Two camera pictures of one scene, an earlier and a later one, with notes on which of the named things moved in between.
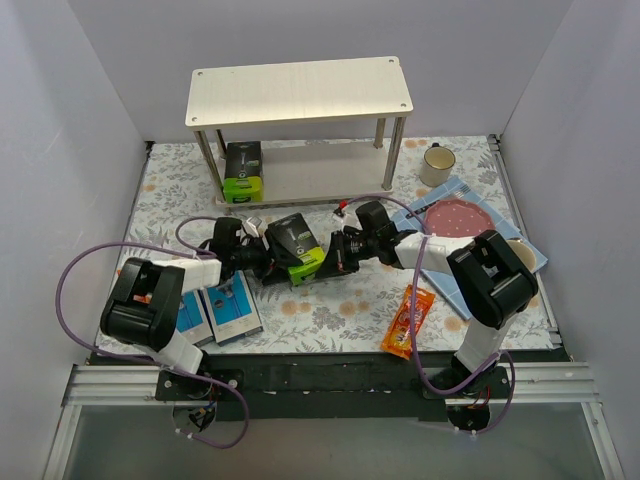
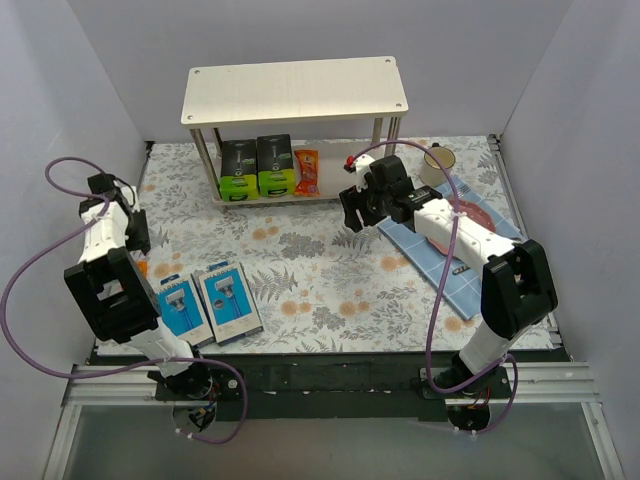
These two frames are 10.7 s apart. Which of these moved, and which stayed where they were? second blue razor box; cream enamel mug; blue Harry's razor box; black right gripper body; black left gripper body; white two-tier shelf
Moved: black left gripper body; black right gripper body
Stayed: cream enamel mug; blue Harry's razor box; second blue razor box; white two-tier shelf
